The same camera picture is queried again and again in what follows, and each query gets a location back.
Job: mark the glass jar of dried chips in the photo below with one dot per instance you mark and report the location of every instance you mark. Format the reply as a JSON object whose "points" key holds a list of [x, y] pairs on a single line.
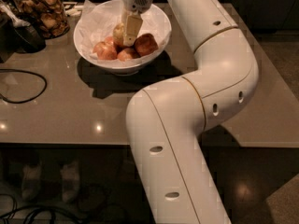
{"points": [[47, 15]]}

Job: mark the red apple left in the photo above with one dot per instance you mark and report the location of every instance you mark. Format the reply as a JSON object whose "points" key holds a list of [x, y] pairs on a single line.
{"points": [[105, 51]]}

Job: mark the right white sock foot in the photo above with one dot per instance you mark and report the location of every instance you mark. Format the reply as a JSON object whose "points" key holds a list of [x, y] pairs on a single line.
{"points": [[70, 181]]}

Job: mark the white paper bowl liner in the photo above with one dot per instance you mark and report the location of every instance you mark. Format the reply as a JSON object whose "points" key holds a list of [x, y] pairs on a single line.
{"points": [[96, 25]]}

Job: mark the small items behind bowl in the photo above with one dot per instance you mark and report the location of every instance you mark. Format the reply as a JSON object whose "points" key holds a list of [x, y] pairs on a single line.
{"points": [[73, 9]]}

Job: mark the red apple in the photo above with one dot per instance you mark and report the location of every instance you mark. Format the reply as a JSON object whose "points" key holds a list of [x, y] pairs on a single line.
{"points": [[127, 54], [146, 44], [109, 40], [105, 51]]}

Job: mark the red apple back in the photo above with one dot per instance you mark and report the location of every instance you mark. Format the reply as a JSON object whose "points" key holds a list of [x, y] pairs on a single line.
{"points": [[109, 40]]}

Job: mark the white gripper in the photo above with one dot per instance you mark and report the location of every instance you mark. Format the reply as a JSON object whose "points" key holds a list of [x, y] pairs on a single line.
{"points": [[135, 1]]}

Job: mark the red apple front centre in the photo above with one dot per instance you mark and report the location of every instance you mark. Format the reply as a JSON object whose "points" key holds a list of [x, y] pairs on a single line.
{"points": [[127, 54]]}

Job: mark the white bowl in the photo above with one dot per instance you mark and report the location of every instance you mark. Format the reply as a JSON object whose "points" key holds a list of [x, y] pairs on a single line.
{"points": [[124, 66]]}

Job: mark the left white sock foot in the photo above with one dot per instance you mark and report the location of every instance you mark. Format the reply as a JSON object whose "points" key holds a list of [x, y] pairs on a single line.
{"points": [[31, 181]]}

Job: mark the black appliance with cloth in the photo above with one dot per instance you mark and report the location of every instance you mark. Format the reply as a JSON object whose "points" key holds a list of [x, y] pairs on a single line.
{"points": [[17, 34]]}

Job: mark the yellow-green apple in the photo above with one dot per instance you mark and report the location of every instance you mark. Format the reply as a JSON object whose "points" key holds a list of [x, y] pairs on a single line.
{"points": [[118, 32]]}

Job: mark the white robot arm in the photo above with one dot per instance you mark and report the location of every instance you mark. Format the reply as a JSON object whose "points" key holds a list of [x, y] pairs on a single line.
{"points": [[165, 119]]}

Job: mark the red apple right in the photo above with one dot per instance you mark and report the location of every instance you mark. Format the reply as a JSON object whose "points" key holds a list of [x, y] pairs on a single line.
{"points": [[146, 44]]}

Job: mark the white sock foot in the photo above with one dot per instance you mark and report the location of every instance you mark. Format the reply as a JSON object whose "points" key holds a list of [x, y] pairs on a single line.
{"points": [[31, 181], [70, 181]]}

